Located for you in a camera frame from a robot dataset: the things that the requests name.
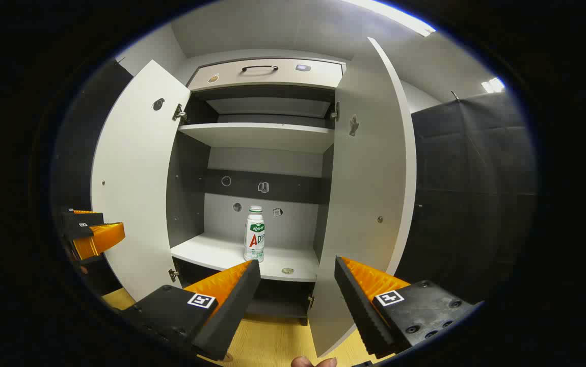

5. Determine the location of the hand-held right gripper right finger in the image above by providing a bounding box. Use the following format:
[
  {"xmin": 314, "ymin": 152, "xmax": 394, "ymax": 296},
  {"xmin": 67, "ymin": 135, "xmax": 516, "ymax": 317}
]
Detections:
[{"xmin": 334, "ymin": 256, "xmax": 481, "ymax": 360}]

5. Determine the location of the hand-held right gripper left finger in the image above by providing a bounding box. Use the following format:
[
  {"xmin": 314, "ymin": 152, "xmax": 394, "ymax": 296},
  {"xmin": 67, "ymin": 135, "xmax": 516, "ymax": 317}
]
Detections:
[{"xmin": 119, "ymin": 259, "xmax": 262, "ymax": 361}]

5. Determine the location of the white cabinet door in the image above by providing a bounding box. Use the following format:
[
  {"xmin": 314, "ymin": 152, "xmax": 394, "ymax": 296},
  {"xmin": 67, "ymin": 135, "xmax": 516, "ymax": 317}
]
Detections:
[
  {"xmin": 307, "ymin": 37, "xmax": 417, "ymax": 357},
  {"xmin": 91, "ymin": 60, "xmax": 192, "ymax": 301}
]

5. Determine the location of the white plastic bottle green label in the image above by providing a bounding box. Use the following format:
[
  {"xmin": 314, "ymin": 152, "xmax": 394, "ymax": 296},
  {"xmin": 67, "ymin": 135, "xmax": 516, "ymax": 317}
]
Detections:
[{"xmin": 244, "ymin": 205, "xmax": 265, "ymax": 263}]

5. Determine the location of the white cabinet shelf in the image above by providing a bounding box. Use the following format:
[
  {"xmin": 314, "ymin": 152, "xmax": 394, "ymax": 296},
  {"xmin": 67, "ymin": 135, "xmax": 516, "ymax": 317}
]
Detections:
[
  {"xmin": 178, "ymin": 122, "xmax": 335, "ymax": 154},
  {"xmin": 171, "ymin": 233, "xmax": 320, "ymax": 282}
]

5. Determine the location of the grey cabinet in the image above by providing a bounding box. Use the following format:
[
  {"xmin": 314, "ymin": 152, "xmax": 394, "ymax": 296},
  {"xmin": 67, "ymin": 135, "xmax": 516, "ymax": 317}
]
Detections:
[{"xmin": 166, "ymin": 56, "xmax": 349, "ymax": 327}]

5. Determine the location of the beige cabinet drawer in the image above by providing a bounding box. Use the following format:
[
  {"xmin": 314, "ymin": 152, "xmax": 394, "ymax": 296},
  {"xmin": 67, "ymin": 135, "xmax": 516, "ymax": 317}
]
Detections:
[{"xmin": 187, "ymin": 58, "xmax": 347, "ymax": 92}]

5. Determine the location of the small ceiling light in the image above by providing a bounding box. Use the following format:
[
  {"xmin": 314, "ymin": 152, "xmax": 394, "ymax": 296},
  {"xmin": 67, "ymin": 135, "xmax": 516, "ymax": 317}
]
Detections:
[{"xmin": 481, "ymin": 76, "xmax": 505, "ymax": 94}]

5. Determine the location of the long ceiling light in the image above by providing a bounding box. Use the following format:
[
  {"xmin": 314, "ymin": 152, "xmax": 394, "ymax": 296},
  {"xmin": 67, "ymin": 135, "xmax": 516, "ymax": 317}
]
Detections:
[{"xmin": 344, "ymin": 0, "xmax": 436, "ymax": 37}]

